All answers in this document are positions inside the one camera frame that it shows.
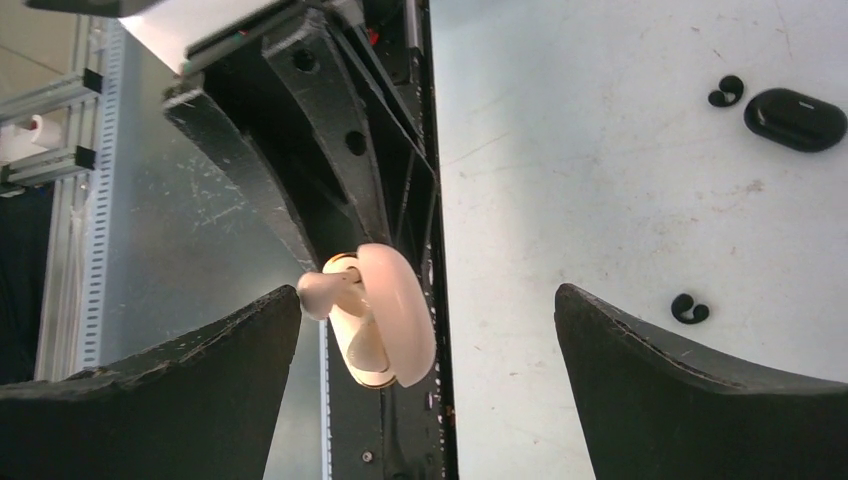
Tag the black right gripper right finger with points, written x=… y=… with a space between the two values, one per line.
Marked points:
x=656 y=405

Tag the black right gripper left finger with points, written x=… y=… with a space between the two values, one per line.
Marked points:
x=203 y=405

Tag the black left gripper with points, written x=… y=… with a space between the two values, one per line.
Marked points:
x=315 y=115

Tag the black earbud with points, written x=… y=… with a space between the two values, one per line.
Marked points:
x=729 y=92
x=685 y=311

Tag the beige earbud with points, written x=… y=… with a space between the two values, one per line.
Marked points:
x=318 y=291

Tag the beige earbud charging case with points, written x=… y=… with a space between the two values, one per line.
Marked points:
x=382 y=323

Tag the black earbud case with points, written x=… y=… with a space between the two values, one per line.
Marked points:
x=795 y=120

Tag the grey slotted cable duct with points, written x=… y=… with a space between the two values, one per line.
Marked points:
x=101 y=186

